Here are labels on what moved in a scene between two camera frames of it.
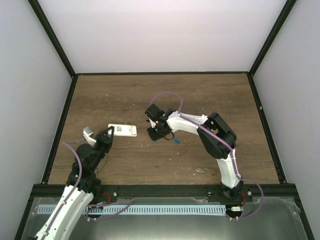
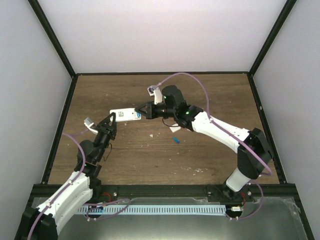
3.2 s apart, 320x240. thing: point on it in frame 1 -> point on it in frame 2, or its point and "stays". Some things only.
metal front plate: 246,218 stays
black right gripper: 154,137 -> 151,113
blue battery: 176,140 stays
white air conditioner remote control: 124,130 -> 127,114
